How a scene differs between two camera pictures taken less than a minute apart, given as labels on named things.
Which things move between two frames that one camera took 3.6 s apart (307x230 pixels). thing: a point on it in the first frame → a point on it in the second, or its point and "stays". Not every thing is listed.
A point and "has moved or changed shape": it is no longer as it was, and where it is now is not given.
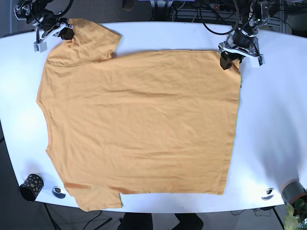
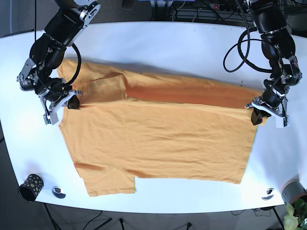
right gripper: [252, 55] → [261, 109]
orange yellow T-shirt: [154, 123] has moved or changed shape
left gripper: [41, 46] → [51, 107]
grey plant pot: [293, 190] stays
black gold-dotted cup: [31, 187] stays
